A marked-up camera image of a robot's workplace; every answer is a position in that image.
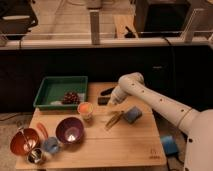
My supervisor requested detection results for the orange cup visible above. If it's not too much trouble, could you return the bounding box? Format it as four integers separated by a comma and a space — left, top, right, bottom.
77, 102, 93, 121

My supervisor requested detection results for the blue sponge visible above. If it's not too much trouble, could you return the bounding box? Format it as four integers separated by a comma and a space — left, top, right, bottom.
123, 106, 142, 124

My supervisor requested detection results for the dark grape bunch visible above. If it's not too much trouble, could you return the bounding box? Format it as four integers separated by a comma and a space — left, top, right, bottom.
62, 92, 80, 104

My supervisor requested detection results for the purple bowl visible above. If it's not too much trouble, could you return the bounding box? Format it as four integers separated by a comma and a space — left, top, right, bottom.
55, 117, 84, 144

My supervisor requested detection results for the black handled brush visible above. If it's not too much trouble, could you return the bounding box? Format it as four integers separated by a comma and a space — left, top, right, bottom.
100, 87, 115, 96

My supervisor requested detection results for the blue tape roll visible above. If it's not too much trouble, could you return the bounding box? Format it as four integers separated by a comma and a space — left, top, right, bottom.
161, 136, 179, 156

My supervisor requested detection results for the red bowl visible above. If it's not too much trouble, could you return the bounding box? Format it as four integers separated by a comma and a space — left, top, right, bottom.
10, 128, 40, 156

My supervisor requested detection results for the green plastic tray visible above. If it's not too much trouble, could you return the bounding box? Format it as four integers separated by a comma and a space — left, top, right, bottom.
33, 76, 88, 110

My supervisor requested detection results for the small metal cup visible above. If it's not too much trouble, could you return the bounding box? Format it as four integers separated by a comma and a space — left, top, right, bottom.
27, 148, 45, 165

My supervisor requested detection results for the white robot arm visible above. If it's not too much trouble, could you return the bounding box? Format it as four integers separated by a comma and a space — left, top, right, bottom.
109, 72, 213, 171

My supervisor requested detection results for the black eraser block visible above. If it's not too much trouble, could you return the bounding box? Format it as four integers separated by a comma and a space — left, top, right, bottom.
98, 97, 110, 105

